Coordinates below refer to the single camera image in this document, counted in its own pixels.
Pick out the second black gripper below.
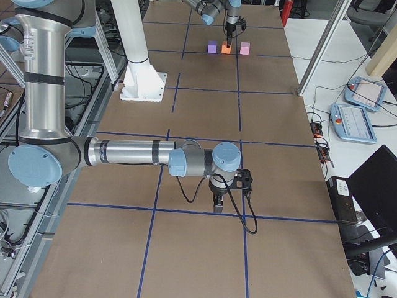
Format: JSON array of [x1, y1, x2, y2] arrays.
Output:
[[208, 181, 228, 213]]

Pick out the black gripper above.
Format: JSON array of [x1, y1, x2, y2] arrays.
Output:
[[225, 22, 236, 47]]

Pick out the orange foam cube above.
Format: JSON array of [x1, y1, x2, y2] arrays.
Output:
[[221, 41, 231, 55]]

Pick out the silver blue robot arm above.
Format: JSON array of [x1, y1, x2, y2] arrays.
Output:
[[183, 0, 241, 36]]

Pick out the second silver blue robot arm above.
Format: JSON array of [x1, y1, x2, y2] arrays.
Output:
[[8, 1, 244, 213]]

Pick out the pink foam cube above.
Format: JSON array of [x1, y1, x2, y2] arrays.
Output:
[[239, 42, 251, 55]]

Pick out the purple foam cube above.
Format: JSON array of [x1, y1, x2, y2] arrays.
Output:
[[207, 40, 218, 54]]

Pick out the red cylinder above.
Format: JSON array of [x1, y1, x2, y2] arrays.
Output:
[[281, 0, 293, 27]]

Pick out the brown paper table mat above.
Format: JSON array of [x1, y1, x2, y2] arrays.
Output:
[[30, 2, 355, 297]]

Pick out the orange black power strip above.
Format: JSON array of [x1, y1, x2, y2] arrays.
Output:
[[310, 121, 334, 166]]

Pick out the black computer box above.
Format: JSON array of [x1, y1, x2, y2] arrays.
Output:
[[326, 176, 357, 225]]

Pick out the far blue teach pendant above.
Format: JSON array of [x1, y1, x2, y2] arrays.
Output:
[[344, 76, 386, 112]]

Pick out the blue teach pendant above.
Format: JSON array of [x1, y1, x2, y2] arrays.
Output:
[[330, 104, 377, 144], [344, 76, 386, 112]]

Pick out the near blue teach pendant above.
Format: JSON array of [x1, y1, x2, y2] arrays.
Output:
[[330, 104, 377, 144]]

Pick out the black monitor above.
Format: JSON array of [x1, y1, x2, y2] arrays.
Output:
[[347, 145, 396, 235]]

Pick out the wooden beam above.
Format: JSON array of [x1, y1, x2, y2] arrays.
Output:
[[365, 25, 396, 77]]

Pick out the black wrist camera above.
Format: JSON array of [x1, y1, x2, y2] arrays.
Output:
[[238, 17, 246, 32], [233, 169, 253, 197]]

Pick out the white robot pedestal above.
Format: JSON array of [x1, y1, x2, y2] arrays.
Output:
[[111, 0, 167, 102]]

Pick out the aluminium frame post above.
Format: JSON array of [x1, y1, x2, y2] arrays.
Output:
[[297, 0, 351, 96]]

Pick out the aluminium side frame rail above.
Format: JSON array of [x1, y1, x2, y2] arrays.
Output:
[[1, 65, 114, 297]]

